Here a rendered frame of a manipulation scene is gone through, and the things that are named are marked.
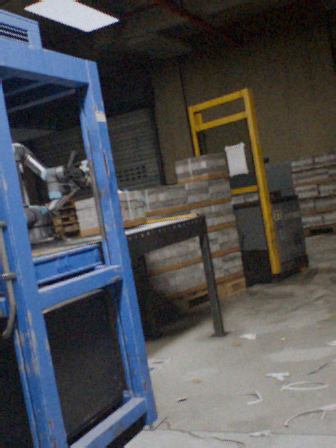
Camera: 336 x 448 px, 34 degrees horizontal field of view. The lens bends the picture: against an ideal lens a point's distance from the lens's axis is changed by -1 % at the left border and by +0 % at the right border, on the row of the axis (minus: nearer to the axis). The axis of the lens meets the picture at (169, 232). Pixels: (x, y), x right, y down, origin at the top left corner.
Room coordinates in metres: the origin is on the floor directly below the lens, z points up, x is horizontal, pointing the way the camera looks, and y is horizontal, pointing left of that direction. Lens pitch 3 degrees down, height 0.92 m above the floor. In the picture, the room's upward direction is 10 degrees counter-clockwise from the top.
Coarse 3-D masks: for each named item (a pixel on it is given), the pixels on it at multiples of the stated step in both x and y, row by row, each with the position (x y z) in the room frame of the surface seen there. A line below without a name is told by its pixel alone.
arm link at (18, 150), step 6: (12, 144) 3.49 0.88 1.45; (18, 150) 3.51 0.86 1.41; (18, 156) 3.50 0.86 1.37; (18, 162) 3.49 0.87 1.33; (18, 168) 3.50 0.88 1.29; (18, 174) 3.49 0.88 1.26; (18, 180) 3.49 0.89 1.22; (24, 198) 3.51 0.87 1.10; (24, 204) 3.49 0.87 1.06; (24, 210) 3.47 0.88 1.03; (30, 210) 3.55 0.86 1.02; (30, 216) 3.51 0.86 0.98; (30, 222) 3.52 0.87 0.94
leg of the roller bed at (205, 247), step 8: (200, 240) 3.60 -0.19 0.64; (208, 240) 3.62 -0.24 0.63; (200, 248) 3.60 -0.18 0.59; (208, 248) 3.60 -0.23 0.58; (208, 256) 3.58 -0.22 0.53; (208, 264) 3.59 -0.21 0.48; (208, 272) 3.59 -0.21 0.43; (208, 280) 3.60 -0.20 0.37; (208, 288) 3.60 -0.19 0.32; (216, 288) 3.61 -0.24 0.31; (216, 296) 3.60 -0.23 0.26; (216, 304) 3.58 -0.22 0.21; (216, 312) 3.59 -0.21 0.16; (216, 320) 3.59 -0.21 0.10; (216, 328) 3.60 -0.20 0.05
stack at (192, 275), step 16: (208, 208) 4.88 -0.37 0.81; (208, 224) 4.85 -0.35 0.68; (192, 240) 4.67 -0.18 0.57; (160, 256) 4.38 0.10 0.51; (176, 256) 4.52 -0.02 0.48; (192, 256) 4.65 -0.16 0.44; (176, 272) 4.49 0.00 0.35; (192, 272) 4.62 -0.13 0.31; (160, 288) 4.35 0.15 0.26; (176, 288) 4.47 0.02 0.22; (224, 288) 4.89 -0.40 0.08; (160, 304) 4.34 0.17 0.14; (176, 304) 4.45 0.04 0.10; (208, 304) 4.72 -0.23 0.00; (144, 320) 4.18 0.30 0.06; (160, 320) 4.30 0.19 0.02
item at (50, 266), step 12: (60, 252) 2.25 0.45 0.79; (72, 252) 2.23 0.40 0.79; (84, 252) 2.32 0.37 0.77; (96, 252) 2.38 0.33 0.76; (36, 264) 2.04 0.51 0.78; (48, 264) 2.10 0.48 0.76; (60, 264) 2.15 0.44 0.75; (72, 264) 2.23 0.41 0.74; (84, 264) 2.30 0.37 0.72; (96, 264) 2.37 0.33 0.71; (0, 276) 1.87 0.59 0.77; (36, 276) 2.03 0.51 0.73; (48, 276) 2.09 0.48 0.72; (60, 276) 2.14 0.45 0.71; (0, 288) 1.86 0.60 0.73
